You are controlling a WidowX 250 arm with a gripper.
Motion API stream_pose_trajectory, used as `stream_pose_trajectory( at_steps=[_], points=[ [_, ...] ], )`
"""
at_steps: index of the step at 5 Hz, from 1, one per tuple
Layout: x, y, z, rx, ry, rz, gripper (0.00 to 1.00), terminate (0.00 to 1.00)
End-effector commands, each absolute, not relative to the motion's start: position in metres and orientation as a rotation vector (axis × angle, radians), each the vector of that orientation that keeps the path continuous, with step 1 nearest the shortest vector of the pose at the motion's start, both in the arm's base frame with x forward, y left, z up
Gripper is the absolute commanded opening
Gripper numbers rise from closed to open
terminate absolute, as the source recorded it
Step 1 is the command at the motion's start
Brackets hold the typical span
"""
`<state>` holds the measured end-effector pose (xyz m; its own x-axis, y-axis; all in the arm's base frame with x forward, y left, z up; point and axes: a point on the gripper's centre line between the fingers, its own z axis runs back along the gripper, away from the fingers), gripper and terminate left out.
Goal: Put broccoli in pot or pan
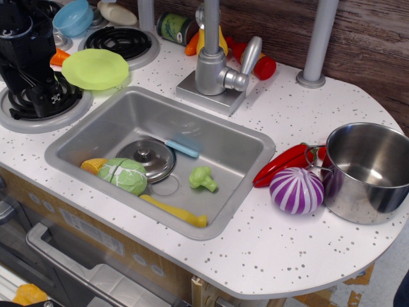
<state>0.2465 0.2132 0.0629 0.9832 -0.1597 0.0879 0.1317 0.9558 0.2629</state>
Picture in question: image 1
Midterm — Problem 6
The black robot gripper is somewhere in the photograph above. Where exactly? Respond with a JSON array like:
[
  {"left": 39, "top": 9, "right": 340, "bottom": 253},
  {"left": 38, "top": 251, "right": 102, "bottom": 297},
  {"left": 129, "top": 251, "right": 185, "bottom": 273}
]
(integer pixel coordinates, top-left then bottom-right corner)
[{"left": 1, "top": 1, "right": 61, "bottom": 118}]

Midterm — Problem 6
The green toy broccoli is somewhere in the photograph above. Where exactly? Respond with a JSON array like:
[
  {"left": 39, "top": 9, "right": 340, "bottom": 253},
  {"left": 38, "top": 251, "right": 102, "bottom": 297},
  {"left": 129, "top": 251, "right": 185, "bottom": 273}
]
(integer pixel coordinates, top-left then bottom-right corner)
[{"left": 189, "top": 166, "right": 218, "bottom": 192}]

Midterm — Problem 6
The steel pot lid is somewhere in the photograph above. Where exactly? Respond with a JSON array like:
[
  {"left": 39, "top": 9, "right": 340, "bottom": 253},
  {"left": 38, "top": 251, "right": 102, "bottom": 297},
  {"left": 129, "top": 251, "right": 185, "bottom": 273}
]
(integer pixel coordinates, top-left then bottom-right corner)
[{"left": 116, "top": 139, "right": 176, "bottom": 183}]

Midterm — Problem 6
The stainless steel pot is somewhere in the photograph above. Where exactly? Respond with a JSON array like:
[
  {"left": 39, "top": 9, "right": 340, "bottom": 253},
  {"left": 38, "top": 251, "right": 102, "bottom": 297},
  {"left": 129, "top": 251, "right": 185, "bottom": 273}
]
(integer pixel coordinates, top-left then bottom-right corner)
[{"left": 319, "top": 122, "right": 408, "bottom": 224}]

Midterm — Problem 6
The silver stove knob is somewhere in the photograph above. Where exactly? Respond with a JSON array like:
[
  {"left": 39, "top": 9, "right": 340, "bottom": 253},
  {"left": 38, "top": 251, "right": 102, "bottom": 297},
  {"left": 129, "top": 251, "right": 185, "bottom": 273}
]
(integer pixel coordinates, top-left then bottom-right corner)
[{"left": 53, "top": 33, "right": 73, "bottom": 51}]

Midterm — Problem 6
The light blue toy bowl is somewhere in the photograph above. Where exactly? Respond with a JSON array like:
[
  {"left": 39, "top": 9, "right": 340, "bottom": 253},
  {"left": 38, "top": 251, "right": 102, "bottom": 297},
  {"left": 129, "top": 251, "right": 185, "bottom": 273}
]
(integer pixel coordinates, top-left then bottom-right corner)
[{"left": 52, "top": 0, "right": 94, "bottom": 37}]

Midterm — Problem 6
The light green toy plate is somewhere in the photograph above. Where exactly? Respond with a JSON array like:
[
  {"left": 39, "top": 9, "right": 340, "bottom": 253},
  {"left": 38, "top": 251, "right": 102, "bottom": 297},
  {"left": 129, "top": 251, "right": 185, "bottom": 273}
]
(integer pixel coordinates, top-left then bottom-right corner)
[{"left": 61, "top": 49, "right": 129, "bottom": 90}]

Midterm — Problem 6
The front left black burner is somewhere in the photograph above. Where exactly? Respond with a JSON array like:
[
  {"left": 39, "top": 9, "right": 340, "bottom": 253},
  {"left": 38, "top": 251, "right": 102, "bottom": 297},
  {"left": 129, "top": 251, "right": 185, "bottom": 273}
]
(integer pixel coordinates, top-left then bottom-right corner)
[{"left": 1, "top": 72, "right": 93, "bottom": 134}]

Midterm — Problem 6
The black burner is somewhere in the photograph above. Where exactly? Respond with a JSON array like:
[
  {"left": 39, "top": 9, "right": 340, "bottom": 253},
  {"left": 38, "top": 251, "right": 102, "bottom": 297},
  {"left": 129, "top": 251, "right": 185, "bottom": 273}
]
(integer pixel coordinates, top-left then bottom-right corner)
[
  {"left": 78, "top": 26, "right": 160, "bottom": 71},
  {"left": 1, "top": 72, "right": 93, "bottom": 134}
]

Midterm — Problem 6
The cream toy bottle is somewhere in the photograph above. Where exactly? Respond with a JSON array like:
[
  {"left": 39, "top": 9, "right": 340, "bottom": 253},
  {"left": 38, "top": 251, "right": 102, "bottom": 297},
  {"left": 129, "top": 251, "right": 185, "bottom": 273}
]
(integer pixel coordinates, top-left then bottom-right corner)
[{"left": 97, "top": 1, "right": 138, "bottom": 26}]

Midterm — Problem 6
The silver toy sink basin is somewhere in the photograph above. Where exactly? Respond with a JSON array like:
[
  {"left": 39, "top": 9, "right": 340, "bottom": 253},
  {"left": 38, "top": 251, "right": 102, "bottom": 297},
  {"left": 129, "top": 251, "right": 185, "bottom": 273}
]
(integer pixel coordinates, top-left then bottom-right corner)
[{"left": 45, "top": 87, "right": 275, "bottom": 240}]

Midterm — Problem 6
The rear right black burner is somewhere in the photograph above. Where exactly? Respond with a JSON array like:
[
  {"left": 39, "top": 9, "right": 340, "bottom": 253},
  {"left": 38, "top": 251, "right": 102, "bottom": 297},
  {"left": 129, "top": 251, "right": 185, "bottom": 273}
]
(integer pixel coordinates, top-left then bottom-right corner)
[{"left": 78, "top": 26, "right": 160, "bottom": 71}]

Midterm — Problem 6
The yellow toy corn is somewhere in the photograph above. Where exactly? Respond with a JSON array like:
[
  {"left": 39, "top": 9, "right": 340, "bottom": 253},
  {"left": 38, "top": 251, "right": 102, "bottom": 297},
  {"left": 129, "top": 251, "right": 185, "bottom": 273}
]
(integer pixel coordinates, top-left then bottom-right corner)
[{"left": 80, "top": 158, "right": 108, "bottom": 175}]

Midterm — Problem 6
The green labelled toy can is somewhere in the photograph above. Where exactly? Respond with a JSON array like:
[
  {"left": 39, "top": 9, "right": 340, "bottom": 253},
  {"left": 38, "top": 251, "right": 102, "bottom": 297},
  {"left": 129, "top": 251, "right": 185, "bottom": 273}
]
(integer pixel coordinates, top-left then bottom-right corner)
[{"left": 157, "top": 12, "right": 199, "bottom": 46}]

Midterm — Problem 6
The green toy cabbage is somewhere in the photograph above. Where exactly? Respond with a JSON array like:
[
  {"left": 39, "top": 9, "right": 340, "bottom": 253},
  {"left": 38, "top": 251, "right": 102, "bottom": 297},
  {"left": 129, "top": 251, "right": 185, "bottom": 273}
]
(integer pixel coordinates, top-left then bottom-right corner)
[{"left": 97, "top": 158, "right": 148, "bottom": 196}]

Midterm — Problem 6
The small orange toy carrot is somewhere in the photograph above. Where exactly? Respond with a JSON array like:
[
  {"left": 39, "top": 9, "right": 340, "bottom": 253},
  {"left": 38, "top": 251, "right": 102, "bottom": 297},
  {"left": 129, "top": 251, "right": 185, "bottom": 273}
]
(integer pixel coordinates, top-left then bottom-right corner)
[{"left": 185, "top": 31, "right": 199, "bottom": 56}]

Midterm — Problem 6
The light blue toy knife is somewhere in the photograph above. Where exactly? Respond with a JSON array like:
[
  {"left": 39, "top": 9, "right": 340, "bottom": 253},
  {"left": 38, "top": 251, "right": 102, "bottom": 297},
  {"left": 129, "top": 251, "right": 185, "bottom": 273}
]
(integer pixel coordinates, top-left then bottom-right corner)
[{"left": 164, "top": 140, "right": 199, "bottom": 158}]

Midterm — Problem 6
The yellow toy pear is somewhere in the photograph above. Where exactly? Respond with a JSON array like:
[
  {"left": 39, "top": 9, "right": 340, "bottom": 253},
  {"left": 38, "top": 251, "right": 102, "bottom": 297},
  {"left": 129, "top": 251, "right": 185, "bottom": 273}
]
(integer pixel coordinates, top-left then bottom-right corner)
[{"left": 196, "top": 27, "right": 229, "bottom": 56}]

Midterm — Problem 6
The silver toy faucet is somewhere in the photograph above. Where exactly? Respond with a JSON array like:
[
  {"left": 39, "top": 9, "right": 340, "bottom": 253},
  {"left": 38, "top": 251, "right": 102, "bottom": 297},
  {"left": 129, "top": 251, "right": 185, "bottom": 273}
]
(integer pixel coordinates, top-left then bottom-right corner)
[{"left": 176, "top": 1, "right": 262, "bottom": 116}]

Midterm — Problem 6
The red toy ketchup bottle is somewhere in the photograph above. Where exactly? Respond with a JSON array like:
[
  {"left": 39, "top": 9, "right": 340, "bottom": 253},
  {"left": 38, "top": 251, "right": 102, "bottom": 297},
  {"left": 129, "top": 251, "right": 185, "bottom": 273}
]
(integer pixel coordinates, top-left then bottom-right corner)
[{"left": 225, "top": 36, "right": 277, "bottom": 81}]

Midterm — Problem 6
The yellow object bottom left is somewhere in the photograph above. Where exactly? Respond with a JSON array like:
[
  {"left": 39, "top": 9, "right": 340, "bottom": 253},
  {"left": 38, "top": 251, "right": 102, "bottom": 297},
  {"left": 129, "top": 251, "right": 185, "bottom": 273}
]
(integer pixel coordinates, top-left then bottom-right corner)
[{"left": 12, "top": 284, "right": 48, "bottom": 306}]

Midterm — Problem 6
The red toy chili pepper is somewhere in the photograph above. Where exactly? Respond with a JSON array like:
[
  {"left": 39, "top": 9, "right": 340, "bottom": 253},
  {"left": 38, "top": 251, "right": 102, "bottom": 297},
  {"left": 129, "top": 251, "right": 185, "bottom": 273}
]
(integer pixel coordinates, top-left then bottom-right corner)
[{"left": 252, "top": 143, "right": 327, "bottom": 187}]

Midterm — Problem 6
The purple striped toy onion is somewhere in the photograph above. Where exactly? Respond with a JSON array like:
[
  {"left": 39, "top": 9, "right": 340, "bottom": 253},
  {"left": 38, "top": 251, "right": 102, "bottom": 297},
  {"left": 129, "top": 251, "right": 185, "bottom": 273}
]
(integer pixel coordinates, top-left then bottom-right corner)
[{"left": 269, "top": 167, "right": 325, "bottom": 215}]

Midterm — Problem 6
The grey left support post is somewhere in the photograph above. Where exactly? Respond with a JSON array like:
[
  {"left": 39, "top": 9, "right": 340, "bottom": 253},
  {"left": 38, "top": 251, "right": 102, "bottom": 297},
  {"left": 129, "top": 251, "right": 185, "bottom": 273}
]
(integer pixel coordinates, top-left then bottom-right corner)
[{"left": 137, "top": 0, "right": 155, "bottom": 31}]

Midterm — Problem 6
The grey support post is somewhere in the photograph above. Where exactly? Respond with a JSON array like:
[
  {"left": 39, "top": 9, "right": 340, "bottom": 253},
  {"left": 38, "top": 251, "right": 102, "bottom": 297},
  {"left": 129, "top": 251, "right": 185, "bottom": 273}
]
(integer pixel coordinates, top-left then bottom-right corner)
[
  {"left": 137, "top": 0, "right": 155, "bottom": 31},
  {"left": 296, "top": 0, "right": 339, "bottom": 89}
]

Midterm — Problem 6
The grey oven door handle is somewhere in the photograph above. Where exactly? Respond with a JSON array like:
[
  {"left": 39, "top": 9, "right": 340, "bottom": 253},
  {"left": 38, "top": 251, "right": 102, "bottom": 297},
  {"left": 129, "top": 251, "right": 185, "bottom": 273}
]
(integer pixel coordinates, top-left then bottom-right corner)
[{"left": 26, "top": 223, "right": 169, "bottom": 306}]

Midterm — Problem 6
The grey right support post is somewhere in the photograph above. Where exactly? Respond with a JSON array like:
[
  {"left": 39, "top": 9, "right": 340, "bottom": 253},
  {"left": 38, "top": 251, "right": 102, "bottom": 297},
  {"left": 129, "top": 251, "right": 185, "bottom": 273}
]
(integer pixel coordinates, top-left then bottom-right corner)
[{"left": 296, "top": 0, "right": 339, "bottom": 89}]

